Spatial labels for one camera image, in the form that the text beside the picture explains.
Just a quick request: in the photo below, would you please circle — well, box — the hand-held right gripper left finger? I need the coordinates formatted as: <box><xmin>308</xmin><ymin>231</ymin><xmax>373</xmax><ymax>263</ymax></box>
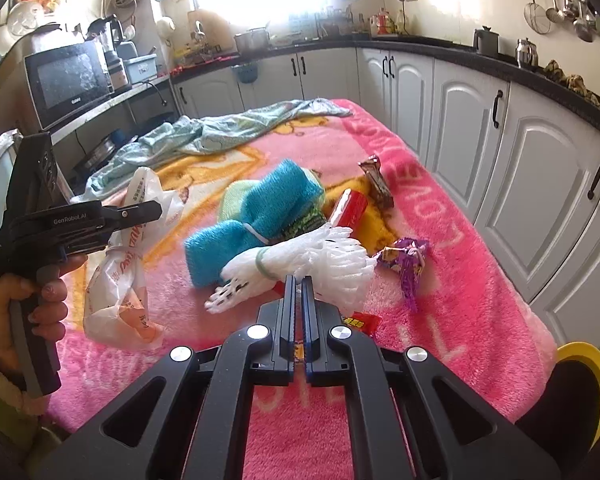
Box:
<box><xmin>32</xmin><ymin>275</ymin><xmax>297</xmax><ymax>480</ymax></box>

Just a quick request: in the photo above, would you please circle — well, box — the black bin with yellow rim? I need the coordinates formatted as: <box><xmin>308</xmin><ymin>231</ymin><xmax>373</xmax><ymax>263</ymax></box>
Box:
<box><xmin>515</xmin><ymin>341</ymin><xmax>600</xmax><ymax>480</ymax></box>

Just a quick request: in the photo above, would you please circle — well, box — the dark metal kettle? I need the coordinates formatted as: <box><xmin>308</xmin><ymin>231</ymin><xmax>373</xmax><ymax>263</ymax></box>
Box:
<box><xmin>472</xmin><ymin>26</ymin><xmax>504</xmax><ymax>57</ymax></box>

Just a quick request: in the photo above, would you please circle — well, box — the black microwave oven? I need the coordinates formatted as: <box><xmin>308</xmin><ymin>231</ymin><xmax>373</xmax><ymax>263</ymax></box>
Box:
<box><xmin>24</xmin><ymin>40</ymin><xmax>116</xmax><ymax>131</ymax></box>

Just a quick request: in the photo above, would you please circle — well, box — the person's left hand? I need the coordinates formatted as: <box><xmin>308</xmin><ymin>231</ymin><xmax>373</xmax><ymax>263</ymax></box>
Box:
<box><xmin>0</xmin><ymin>255</ymin><xmax>88</xmax><ymax>376</ymax></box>

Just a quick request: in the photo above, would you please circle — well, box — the round metal pan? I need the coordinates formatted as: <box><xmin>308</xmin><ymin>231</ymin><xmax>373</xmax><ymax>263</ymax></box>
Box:
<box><xmin>74</xmin><ymin>131</ymin><xmax>127</xmax><ymax>177</ymax></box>

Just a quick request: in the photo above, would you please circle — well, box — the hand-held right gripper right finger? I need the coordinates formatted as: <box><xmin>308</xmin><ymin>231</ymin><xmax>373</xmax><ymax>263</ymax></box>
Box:
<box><xmin>302</xmin><ymin>276</ymin><xmax>573</xmax><ymax>480</ymax></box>

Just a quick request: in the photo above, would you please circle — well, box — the red packet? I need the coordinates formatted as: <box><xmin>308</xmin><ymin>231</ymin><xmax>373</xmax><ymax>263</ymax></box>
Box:
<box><xmin>327</xmin><ymin>188</ymin><xmax>370</xmax><ymax>231</ymax></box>

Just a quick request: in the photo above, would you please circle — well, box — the black electric kettle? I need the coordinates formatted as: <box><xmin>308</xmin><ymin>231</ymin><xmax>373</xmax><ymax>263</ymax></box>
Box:
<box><xmin>86</xmin><ymin>15</ymin><xmax>126</xmax><ymax>58</ymax></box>

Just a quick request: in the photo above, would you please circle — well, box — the purple snack wrapper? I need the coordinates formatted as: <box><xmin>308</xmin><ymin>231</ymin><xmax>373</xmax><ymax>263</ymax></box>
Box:
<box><xmin>372</xmin><ymin>237</ymin><xmax>431</xmax><ymax>313</ymax></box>

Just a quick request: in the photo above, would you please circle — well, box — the black countertop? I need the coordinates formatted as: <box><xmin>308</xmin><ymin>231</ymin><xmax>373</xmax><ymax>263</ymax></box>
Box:
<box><xmin>171</xmin><ymin>32</ymin><xmax>600</xmax><ymax>128</ymax></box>

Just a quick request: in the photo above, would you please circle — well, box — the light blue plastic box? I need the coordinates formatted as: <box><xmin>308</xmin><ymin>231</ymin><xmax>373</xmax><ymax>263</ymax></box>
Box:
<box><xmin>122</xmin><ymin>54</ymin><xmax>159</xmax><ymax>85</ymax></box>

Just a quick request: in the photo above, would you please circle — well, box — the light blue cloth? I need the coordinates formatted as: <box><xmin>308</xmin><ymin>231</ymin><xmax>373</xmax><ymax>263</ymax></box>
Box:
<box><xmin>82</xmin><ymin>99</ymin><xmax>353</xmax><ymax>196</ymax></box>

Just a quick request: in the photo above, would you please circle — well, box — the row of white cabinet doors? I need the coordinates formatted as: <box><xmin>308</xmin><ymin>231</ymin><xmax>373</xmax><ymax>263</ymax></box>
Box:
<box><xmin>172</xmin><ymin>45</ymin><xmax>600</xmax><ymax>343</ymax></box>

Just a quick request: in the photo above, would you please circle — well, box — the blue hanging plastic basket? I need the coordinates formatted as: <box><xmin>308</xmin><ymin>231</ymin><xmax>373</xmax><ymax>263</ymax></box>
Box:
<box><xmin>232</xmin><ymin>62</ymin><xmax>260</xmax><ymax>84</ymax></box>

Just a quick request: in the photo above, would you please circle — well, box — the blue sponge towel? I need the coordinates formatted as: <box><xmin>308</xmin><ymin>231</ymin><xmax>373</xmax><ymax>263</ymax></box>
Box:
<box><xmin>184</xmin><ymin>159</ymin><xmax>326</xmax><ymax>288</ymax></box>

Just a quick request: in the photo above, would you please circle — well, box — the white round plastic cover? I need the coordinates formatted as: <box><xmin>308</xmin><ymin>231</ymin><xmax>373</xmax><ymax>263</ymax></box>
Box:
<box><xmin>7</xmin><ymin>2</ymin><xmax>54</xmax><ymax>37</ymax></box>

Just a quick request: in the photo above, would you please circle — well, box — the green patterned wrapper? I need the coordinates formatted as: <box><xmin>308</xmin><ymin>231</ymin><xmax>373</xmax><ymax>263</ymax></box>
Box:
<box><xmin>279</xmin><ymin>209</ymin><xmax>327</xmax><ymax>242</ymax></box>

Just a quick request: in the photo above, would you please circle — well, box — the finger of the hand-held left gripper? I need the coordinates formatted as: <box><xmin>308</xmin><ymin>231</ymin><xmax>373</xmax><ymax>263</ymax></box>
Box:
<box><xmin>117</xmin><ymin>200</ymin><xmax>162</xmax><ymax>233</ymax></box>

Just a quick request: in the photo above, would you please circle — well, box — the white plastic bag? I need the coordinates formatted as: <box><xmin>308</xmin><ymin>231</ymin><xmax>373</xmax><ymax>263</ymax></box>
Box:
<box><xmin>82</xmin><ymin>166</ymin><xmax>186</xmax><ymax>351</ymax></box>

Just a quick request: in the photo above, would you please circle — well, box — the pile of ginger roots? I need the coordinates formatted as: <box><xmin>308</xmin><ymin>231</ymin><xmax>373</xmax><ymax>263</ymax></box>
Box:
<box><xmin>544</xmin><ymin>59</ymin><xmax>600</xmax><ymax>111</ymax></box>

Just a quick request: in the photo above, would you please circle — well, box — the steel cooking pot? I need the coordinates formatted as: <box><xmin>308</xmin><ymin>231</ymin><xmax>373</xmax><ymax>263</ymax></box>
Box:
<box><xmin>234</xmin><ymin>27</ymin><xmax>272</xmax><ymax>54</ymax></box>

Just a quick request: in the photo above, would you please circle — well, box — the shiny steel kettle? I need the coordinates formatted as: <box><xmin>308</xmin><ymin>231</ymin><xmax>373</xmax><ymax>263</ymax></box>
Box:
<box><xmin>515</xmin><ymin>37</ymin><xmax>540</xmax><ymax>69</ymax></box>

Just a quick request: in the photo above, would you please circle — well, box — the red and yellow wrapper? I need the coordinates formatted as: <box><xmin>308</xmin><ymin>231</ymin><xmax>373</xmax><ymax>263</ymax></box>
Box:
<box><xmin>342</xmin><ymin>311</ymin><xmax>383</xmax><ymax>336</ymax></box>

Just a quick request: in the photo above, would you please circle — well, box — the brown snack wrapper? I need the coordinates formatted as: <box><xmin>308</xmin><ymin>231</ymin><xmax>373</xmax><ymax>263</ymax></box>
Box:
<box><xmin>357</xmin><ymin>156</ymin><xmax>396</xmax><ymax>210</ymax></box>

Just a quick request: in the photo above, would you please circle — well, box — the pink printed blanket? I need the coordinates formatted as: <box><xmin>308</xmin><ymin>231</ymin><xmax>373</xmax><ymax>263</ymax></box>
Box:
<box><xmin>45</xmin><ymin>97</ymin><xmax>561</xmax><ymax>480</ymax></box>

